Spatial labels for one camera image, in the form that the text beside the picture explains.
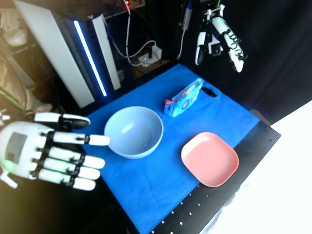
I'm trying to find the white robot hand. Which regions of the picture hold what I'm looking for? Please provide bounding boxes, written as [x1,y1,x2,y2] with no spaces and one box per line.
[0,112,111,192]
[195,17,249,73]

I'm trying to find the blue snack bag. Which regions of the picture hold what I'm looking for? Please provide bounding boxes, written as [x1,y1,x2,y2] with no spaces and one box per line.
[163,78,204,118]

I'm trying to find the light blue bowl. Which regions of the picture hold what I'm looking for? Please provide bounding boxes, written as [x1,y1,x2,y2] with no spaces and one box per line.
[104,106,164,159]

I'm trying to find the white power strip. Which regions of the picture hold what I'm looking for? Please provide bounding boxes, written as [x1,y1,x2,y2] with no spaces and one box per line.
[137,46,163,68]

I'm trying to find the white tower with light strip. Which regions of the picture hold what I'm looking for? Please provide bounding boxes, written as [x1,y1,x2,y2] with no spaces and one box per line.
[13,0,122,109]

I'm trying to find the white shoe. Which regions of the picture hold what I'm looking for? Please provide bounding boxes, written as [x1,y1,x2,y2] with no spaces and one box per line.
[0,8,28,47]

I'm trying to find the pink square plate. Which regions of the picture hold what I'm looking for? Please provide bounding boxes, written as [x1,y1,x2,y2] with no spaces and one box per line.
[180,132,239,188]

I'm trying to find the blue table cloth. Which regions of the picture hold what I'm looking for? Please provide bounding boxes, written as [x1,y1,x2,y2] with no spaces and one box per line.
[82,63,261,234]

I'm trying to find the black perforated board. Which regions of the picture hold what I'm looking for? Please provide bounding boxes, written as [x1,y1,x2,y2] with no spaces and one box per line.
[150,121,281,234]

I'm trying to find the white adapter with cable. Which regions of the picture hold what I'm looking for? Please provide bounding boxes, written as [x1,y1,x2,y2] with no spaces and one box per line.
[177,1,194,60]

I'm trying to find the white cable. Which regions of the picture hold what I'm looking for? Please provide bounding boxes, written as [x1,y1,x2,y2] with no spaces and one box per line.
[125,4,157,67]

